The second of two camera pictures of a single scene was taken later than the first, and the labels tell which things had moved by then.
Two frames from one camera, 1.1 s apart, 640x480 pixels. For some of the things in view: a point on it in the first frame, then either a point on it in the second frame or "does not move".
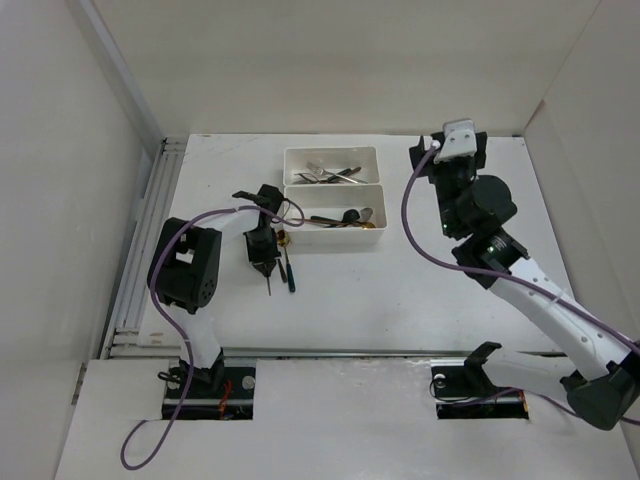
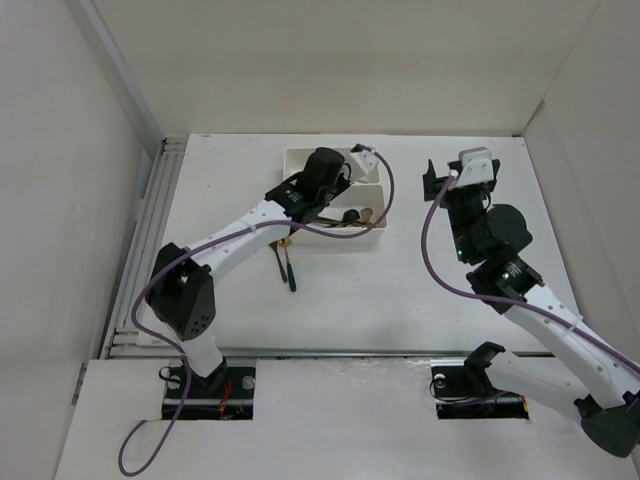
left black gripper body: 261,246 -> 342,181
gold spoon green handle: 284,239 does not move
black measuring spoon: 348,216 does not move
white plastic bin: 330,166 does not move
